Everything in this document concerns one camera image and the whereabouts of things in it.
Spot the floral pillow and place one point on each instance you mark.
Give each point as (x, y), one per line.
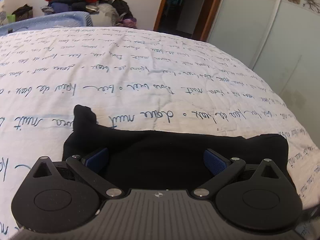
(3, 13)

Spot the frosted sliding wardrobe door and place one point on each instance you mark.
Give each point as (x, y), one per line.
(279, 40)

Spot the black pants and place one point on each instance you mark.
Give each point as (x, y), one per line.
(157, 160)

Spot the green plastic chair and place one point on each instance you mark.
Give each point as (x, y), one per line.
(11, 18)

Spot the pile of clothes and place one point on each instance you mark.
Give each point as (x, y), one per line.
(104, 13)

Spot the black bag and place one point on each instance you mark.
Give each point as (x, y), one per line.
(23, 13)

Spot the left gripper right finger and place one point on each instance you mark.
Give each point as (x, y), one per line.
(215, 162)

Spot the wooden door frame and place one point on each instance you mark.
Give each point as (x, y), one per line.
(187, 18)

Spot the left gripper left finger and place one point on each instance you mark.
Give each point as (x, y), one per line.
(92, 160)

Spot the white script-print bedsheet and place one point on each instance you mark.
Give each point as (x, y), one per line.
(133, 80)

